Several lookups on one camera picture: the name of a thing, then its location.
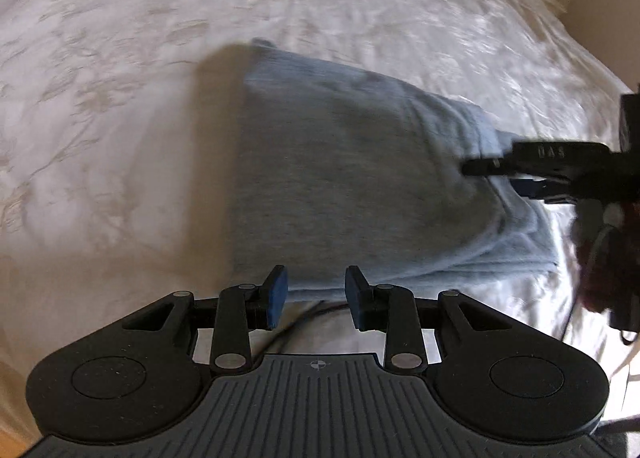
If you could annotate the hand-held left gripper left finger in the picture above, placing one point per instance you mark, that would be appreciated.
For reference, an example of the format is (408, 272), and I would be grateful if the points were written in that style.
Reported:
(277, 295)

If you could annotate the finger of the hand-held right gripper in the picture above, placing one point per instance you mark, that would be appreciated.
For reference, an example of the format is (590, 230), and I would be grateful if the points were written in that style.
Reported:
(535, 188)
(550, 158)

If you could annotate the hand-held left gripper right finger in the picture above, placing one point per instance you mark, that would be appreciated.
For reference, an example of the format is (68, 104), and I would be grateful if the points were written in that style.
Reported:
(354, 300)

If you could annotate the grey-blue pants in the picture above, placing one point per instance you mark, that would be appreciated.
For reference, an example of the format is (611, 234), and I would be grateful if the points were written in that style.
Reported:
(350, 163)

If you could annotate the person's right forearm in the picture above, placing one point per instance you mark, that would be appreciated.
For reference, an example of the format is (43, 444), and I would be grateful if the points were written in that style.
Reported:
(592, 258)

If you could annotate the cream bedspread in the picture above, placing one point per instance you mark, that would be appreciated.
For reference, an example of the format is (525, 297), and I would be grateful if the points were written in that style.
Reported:
(125, 88)

